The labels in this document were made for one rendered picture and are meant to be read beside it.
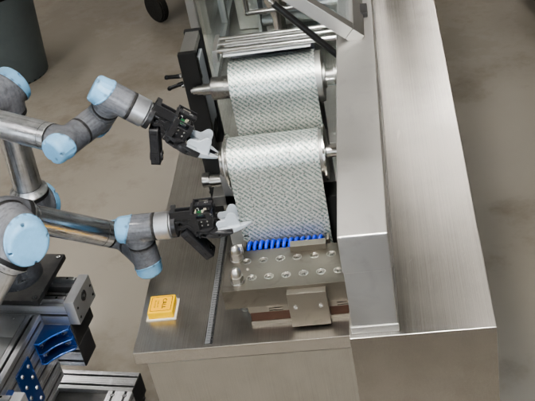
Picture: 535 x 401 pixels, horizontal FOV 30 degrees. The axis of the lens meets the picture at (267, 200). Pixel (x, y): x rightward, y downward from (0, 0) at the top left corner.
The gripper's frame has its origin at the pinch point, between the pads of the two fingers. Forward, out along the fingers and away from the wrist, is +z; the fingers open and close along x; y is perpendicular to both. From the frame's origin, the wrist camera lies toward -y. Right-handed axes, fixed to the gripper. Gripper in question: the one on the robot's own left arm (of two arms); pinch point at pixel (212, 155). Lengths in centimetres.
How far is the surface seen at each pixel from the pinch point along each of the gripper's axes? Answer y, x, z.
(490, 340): 49, -91, 38
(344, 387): -25, -32, 57
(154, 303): -40.3, -16.2, 5.7
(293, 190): 6.0, -6.9, 21.3
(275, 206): -0.8, -6.9, 20.1
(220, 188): -10.7, 3.9, 8.0
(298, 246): -4.6, -13.0, 29.7
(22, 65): -195, 304, -58
